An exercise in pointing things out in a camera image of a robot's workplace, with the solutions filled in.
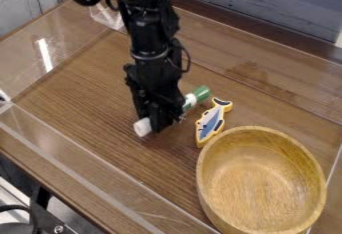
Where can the brown wooden bowl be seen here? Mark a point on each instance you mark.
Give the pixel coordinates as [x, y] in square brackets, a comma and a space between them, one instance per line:
[261, 183]

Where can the clear acrylic front wall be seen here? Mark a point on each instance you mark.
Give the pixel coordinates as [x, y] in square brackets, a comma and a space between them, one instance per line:
[103, 193]

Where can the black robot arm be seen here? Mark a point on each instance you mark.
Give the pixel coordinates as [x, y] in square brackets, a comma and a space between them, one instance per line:
[151, 23]

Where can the yellow blue fish toy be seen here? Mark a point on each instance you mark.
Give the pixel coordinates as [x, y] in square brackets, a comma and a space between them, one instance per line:
[210, 124]

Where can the green white marker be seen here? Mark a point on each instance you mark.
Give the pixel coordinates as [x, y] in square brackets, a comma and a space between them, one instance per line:
[142, 126]

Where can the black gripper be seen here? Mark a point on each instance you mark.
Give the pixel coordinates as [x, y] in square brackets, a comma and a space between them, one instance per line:
[153, 79]

